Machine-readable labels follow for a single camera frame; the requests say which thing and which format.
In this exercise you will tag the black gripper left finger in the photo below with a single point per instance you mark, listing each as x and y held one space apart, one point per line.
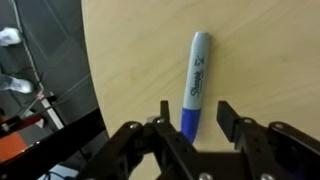
120 146

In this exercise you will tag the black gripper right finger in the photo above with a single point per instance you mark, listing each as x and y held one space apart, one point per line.
260 143

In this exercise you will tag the blue grey Sharpie marker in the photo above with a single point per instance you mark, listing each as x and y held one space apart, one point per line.
196 73

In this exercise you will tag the white power strip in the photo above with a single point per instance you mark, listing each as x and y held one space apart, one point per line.
51 113

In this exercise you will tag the white shoe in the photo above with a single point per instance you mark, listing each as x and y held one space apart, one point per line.
10 36
20 85

